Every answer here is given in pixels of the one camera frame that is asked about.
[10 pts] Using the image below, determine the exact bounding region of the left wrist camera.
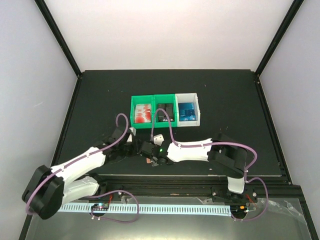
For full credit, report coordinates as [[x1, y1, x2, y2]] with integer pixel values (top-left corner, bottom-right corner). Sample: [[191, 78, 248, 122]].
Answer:
[[126, 127, 137, 143]]

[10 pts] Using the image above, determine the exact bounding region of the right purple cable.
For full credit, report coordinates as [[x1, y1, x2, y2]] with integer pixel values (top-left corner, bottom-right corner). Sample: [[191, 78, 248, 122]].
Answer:
[[151, 108, 270, 223]]

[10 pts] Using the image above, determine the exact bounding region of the black frame post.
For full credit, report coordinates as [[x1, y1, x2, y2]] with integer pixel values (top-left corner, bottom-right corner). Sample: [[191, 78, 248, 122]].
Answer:
[[255, 0, 304, 77], [34, 0, 82, 78]]

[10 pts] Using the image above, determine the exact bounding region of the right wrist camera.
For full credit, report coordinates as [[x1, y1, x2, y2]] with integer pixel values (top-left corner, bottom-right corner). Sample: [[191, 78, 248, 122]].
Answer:
[[153, 134, 165, 146]]

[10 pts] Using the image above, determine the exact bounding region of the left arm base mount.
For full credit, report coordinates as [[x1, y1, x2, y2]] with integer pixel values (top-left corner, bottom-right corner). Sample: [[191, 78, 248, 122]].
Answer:
[[82, 184, 123, 199]]

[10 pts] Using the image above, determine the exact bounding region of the red white card stack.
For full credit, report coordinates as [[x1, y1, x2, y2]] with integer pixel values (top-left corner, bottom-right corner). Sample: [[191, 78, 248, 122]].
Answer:
[[134, 103, 152, 124]]

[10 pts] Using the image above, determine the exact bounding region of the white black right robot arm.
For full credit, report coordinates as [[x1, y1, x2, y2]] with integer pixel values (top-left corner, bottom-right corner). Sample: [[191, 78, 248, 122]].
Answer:
[[138, 134, 248, 202]]

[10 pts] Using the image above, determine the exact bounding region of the green plastic bin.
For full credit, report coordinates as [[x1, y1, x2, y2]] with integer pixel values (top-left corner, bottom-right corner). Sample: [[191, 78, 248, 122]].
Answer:
[[152, 94, 178, 128], [130, 95, 154, 129]]

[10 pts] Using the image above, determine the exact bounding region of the white slotted cable duct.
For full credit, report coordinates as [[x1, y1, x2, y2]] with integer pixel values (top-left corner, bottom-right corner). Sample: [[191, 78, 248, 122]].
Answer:
[[58, 202, 232, 217]]

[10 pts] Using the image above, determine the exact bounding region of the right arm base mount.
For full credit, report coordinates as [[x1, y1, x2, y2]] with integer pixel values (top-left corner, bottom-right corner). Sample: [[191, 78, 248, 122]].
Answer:
[[211, 186, 258, 205]]

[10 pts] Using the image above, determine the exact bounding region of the black frame post left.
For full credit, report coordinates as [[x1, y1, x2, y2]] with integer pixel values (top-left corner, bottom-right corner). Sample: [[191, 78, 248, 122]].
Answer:
[[34, 0, 82, 78]]

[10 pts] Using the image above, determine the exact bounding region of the left green plastic bin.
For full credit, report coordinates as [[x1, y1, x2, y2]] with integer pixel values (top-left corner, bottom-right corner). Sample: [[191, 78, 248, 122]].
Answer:
[[130, 95, 154, 129]]

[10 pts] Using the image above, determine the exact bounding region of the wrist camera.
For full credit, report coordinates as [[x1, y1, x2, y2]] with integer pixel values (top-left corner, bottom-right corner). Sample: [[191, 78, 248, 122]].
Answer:
[[153, 134, 165, 146], [126, 127, 137, 143]]

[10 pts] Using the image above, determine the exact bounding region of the black frame post right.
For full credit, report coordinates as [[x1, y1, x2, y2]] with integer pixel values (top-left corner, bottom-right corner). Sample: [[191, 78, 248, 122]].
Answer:
[[255, 0, 304, 77]]

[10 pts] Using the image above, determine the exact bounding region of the white plastic bin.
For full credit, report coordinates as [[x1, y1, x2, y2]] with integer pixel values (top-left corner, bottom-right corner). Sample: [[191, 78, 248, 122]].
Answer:
[[175, 92, 201, 127]]

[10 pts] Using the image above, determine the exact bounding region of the left controller board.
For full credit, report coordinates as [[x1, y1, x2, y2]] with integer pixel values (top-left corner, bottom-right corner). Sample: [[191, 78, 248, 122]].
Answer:
[[90, 203, 109, 212]]

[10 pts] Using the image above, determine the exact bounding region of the black vip card stack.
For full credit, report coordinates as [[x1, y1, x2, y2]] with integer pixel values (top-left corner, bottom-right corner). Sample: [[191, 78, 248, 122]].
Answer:
[[157, 103, 175, 122]]

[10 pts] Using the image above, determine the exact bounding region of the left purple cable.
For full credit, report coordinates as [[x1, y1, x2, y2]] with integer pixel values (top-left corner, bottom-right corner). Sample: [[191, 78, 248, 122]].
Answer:
[[26, 113, 140, 223]]

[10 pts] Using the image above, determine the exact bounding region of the middle green plastic bin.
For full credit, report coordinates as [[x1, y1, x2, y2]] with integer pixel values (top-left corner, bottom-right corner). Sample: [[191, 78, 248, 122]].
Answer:
[[152, 94, 178, 128]]

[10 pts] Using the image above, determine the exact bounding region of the blue card stack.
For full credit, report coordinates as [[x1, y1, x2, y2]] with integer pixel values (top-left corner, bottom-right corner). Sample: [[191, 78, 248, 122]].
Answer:
[[178, 102, 197, 122]]

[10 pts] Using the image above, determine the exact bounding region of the purple cable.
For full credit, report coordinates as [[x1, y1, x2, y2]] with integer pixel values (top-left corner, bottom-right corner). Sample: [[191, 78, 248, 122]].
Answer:
[[26, 113, 140, 223], [151, 108, 270, 223]]

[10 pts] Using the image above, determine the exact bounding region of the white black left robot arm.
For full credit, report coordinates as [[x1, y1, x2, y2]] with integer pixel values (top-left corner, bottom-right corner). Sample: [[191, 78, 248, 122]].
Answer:
[[21, 127, 138, 220]]

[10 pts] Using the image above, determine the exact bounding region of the right controller board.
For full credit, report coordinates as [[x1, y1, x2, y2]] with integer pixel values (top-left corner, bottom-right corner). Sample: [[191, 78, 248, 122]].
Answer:
[[230, 205, 251, 214]]

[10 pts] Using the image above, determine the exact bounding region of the controller board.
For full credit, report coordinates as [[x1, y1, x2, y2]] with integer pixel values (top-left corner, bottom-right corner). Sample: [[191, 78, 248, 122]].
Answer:
[[230, 205, 251, 214], [90, 203, 109, 212]]

